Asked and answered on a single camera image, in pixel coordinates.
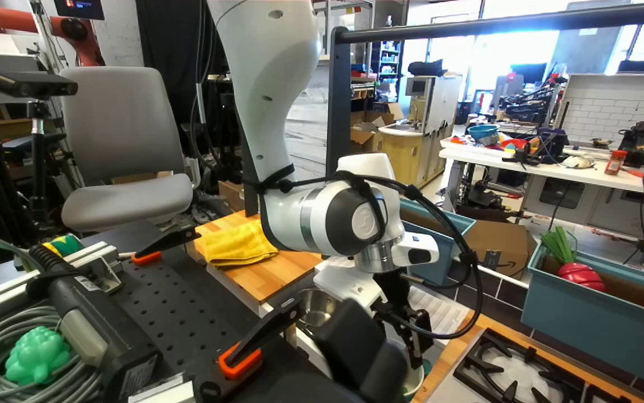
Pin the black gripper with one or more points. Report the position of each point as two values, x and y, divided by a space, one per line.
396 302

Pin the yellow terry towel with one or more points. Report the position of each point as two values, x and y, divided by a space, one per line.
234 245

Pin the white black Franka arm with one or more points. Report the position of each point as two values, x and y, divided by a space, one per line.
270 75

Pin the orange red robot arm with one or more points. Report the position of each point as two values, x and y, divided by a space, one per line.
77 33

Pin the white bowl teal outside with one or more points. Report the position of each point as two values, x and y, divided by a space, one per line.
416 377

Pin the black grey toy stovetop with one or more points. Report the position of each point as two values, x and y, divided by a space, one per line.
502 371

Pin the teal planter box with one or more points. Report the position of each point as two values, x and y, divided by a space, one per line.
448 249
592 324

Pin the brown cardboard piece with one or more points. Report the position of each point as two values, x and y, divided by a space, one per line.
502 246

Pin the green toy vegetable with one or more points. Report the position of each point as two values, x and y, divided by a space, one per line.
560 245

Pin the red toy vegetable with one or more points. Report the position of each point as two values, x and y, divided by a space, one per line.
583 275

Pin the wooden cabinet grey top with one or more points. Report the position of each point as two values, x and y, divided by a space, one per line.
413 156

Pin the white work table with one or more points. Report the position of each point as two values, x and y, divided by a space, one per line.
560 171

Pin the black perforated breadboard table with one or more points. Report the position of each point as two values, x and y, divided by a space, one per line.
179 304

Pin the grey metal cabinet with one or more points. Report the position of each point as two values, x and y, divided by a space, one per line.
435 100

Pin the green yellow sponge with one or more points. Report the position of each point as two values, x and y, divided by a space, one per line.
66 245

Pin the grey office chair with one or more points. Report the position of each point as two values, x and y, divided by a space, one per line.
112 125

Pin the green plastic object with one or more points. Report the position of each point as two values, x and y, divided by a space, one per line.
36 357

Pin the black metal frame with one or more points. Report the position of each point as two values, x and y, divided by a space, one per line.
339 90

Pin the aluminium rail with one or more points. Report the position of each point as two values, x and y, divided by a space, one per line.
9 279

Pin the black camera on tripod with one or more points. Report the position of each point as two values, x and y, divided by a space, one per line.
33 83

